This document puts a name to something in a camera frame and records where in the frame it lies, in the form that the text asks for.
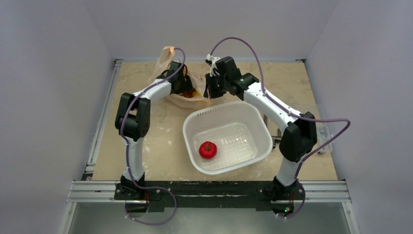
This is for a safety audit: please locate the red fake grape bunch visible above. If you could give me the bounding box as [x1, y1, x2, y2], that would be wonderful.
[181, 91, 193, 98]

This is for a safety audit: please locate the orange translucent plastic bag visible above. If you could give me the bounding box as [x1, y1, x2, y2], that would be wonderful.
[148, 46, 214, 110]

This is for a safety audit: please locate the red fake fruit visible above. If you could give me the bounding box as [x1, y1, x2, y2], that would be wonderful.
[198, 141, 218, 159]

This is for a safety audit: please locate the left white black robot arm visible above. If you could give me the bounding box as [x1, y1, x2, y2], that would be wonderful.
[115, 61, 192, 199]

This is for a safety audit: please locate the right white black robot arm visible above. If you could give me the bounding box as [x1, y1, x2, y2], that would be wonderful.
[204, 55, 318, 198]

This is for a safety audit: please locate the white plastic basket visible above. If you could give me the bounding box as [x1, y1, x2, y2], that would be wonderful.
[183, 101, 273, 176]

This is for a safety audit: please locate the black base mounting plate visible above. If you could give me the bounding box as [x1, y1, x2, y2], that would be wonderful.
[114, 181, 305, 215]

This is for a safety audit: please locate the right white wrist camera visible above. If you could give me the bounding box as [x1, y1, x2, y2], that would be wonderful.
[205, 54, 221, 77]

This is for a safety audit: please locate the black T-handle wrench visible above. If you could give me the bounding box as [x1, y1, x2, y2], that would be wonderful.
[263, 115, 282, 149]

